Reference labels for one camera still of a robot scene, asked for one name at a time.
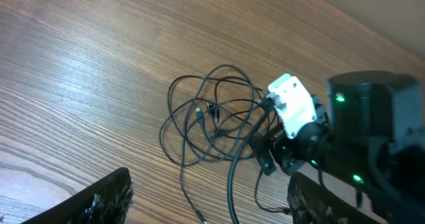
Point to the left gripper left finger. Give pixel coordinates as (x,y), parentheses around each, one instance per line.
(106,201)

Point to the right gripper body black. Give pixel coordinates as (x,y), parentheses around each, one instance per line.
(277,150)

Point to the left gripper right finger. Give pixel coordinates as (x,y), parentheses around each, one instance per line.
(311,203)

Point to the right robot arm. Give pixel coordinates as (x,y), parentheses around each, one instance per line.
(368,141)

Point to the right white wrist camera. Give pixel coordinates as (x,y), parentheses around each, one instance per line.
(292,102)

